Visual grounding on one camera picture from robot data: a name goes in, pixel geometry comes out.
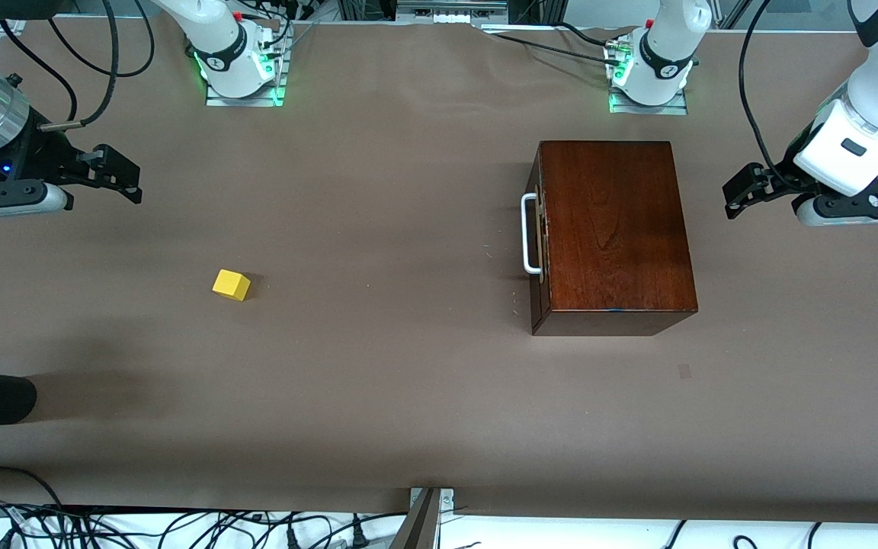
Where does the white bench surface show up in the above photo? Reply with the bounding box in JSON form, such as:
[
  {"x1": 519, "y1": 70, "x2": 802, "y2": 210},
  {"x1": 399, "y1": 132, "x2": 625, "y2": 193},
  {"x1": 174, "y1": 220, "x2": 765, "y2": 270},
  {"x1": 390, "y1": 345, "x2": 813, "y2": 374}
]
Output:
[{"x1": 0, "y1": 507, "x2": 878, "y2": 549}]

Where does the aluminium equipment rack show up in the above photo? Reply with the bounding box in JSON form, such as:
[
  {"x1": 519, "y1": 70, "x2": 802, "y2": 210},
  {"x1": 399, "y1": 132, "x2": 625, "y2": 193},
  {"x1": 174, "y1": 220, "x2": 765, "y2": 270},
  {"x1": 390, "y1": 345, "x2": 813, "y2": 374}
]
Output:
[{"x1": 336, "y1": 0, "x2": 562, "y2": 25}]

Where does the metal bracket with dark post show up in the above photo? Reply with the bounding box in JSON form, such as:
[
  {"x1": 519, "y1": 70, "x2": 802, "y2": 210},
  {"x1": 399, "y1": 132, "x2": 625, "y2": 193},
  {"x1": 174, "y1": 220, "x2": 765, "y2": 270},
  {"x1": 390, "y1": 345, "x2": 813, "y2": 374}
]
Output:
[{"x1": 389, "y1": 488, "x2": 455, "y2": 549}]

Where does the grey power strip box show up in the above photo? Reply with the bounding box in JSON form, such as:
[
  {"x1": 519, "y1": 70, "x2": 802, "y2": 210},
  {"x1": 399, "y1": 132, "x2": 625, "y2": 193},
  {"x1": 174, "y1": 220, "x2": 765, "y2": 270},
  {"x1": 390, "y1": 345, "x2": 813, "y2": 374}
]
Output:
[{"x1": 397, "y1": 0, "x2": 508, "y2": 20}]

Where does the brown paper table cover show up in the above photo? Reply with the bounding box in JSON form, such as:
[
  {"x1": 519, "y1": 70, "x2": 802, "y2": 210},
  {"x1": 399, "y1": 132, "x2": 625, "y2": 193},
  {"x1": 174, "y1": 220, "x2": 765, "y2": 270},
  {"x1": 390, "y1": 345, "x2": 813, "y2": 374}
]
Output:
[{"x1": 0, "y1": 19, "x2": 878, "y2": 527}]

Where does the grey cable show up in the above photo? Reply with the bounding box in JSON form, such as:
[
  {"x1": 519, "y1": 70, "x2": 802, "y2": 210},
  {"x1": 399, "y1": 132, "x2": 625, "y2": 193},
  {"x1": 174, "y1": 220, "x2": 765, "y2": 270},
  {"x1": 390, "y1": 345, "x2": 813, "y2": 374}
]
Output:
[{"x1": 256, "y1": 0, "x2": 319, "y2": 60}]

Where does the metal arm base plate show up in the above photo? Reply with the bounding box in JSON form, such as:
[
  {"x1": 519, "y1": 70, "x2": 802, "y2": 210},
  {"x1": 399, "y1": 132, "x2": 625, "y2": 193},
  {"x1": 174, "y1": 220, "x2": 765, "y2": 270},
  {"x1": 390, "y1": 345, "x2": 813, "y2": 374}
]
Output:
[
  {"x1": 205, "y1": 46, "x2": 287, "y2": 108},
  {"x1": 608, "y1": 42, "x2": 690, "y2": 115}
]

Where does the dark brown wooden cabinet box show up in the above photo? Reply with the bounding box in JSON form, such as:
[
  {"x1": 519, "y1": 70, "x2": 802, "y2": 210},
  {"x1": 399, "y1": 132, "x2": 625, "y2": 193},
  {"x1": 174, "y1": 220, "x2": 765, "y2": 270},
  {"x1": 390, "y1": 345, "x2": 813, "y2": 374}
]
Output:
[{"x1": 530, "y1": 140, "x2": 699, "y2": 337}]

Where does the wooden drawer with white handle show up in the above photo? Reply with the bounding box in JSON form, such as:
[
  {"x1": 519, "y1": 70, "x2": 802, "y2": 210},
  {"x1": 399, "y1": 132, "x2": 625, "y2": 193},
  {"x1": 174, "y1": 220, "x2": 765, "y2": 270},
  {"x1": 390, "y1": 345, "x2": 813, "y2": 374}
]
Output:
[{"x1": 521, "y1": 164, "x2": 552, "y2": 284}]

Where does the yellow wooden block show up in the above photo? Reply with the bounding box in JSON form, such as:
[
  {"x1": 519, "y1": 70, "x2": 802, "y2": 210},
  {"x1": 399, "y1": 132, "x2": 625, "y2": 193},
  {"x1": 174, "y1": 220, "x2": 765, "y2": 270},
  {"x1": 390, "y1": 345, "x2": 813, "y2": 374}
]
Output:
[{"x1": 212, "y1": 269, "x2": 252, "y2": 302}]

